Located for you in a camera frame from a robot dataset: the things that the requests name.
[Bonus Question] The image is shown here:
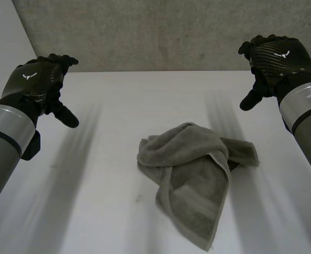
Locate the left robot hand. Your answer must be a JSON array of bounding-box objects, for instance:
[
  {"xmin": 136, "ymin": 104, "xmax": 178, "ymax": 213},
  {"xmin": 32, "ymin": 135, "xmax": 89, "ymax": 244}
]
[{"xmin": 0, "ymin": 53, "xmax": 80, "ymax": 129}]

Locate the grey towel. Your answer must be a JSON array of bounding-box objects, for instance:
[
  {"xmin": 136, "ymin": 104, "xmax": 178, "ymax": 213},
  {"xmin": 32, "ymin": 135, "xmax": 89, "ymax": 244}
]
[{"xmin": 136, "ymin": 122, "xmax": 260, "ymax": 252}]

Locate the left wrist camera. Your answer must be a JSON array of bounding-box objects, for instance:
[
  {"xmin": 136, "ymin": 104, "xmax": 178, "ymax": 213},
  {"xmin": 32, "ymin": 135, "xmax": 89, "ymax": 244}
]
[{"xmin": 21, "ymin": 130, "xmax": 42, "ymax": 161}]

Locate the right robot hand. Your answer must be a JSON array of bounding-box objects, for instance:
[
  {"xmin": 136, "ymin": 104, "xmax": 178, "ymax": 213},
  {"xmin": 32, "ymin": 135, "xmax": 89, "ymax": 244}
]
[{"xmin": 237, "ymin": 34, "xmax": 311, "ymax": 112}]

